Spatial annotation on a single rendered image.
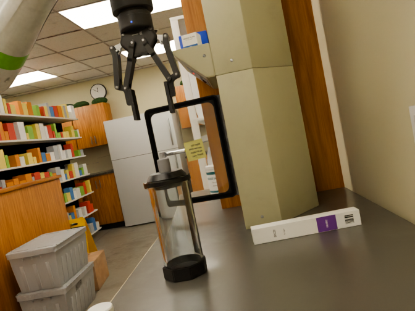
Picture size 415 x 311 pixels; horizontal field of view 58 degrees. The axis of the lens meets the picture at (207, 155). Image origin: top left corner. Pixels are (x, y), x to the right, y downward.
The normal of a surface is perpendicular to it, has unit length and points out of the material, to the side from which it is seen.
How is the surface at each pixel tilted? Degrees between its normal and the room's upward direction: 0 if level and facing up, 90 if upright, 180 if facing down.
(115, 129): 90
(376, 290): 0
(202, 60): 90
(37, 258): 95
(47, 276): 95
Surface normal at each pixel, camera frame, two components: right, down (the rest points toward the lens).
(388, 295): -0.19, -0.98
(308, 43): -0.08, 0.07
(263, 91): 0.63, -0.08
